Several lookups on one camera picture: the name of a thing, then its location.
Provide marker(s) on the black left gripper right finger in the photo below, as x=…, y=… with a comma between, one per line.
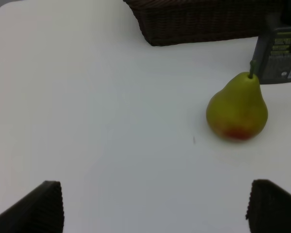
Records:
x=269, y=208

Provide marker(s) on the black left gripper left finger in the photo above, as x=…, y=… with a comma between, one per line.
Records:
x=40, y=211

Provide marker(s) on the green red pear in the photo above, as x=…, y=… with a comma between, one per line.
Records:
x=238, y=112

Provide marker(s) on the dark green pump bottle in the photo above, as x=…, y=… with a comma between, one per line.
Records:
x=273, y=52

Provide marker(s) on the dark brown wicker basket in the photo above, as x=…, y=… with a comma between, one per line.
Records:
x=171, y=22

